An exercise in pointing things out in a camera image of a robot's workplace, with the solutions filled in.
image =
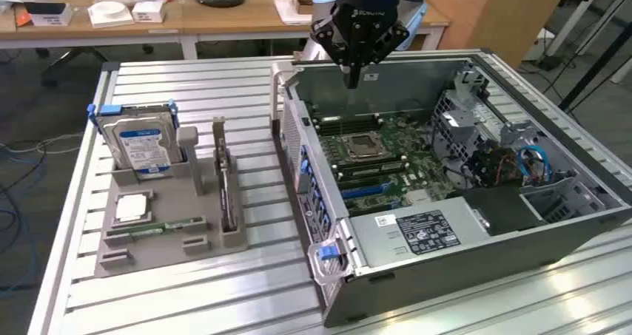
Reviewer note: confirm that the metal disk bay cage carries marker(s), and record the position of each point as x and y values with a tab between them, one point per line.
458	135

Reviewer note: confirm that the white box with round lid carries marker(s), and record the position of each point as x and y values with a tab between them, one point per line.
111	15

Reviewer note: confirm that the silver chipset heatsink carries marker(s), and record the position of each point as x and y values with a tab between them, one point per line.
417	197

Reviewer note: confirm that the hard disk in blue caddy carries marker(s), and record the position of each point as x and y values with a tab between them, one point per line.
140	146

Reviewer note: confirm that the black office chair base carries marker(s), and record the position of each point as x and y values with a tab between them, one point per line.
74	55

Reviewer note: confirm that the silver CPU chip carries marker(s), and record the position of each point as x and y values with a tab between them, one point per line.
131	207

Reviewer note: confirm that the white paper stack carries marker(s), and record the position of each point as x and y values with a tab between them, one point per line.
291	11

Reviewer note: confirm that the white box with black top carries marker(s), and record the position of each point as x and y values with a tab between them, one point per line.
50	15

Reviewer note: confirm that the blue expansion slot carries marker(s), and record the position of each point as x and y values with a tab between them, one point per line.
365	191

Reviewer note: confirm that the grey power supply unit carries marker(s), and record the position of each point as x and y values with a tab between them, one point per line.
420	231

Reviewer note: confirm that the black installed RAM stick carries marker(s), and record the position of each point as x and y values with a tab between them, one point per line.
370	169

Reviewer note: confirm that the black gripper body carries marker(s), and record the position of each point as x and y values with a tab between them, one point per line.
365	20

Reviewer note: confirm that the Nvidia graphics card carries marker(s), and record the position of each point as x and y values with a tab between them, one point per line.
226	187

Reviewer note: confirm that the wooden cabinet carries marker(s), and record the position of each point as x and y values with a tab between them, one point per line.
493	17

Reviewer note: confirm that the grey printed parts rack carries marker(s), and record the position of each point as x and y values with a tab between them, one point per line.
172	246

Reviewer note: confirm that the small white labelled box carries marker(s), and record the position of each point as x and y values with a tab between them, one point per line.
148	11

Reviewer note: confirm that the CPU socket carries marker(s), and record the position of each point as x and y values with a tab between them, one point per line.
366	147

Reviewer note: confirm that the black open PC case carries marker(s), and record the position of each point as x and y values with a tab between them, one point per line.
444	276

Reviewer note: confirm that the green motherboard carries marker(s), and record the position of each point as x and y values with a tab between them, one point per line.
420	146

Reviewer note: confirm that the open metal disk bay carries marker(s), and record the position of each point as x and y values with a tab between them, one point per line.
557	205

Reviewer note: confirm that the green RAM stick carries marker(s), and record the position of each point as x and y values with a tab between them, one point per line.
148	228

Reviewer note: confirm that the wooden desk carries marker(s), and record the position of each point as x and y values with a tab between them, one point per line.
222	20

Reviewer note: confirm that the blue case latch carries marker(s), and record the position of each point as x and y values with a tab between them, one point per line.
326	254

